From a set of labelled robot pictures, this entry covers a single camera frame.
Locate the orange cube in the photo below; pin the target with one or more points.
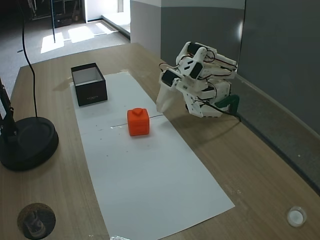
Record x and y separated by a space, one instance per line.
138 123

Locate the dark open box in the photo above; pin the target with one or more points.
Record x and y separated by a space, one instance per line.
91 93

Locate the white paper sheet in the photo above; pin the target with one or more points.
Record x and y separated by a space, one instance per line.
122 100
150 180

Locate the green table clamp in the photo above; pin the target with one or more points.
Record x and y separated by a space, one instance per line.
231 99

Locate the thin black pole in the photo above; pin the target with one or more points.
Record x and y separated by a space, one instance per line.
53 22

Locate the black desk lamp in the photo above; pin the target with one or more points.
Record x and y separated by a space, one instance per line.
27 145

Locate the small white round cap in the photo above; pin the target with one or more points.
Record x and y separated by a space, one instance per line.
296 216

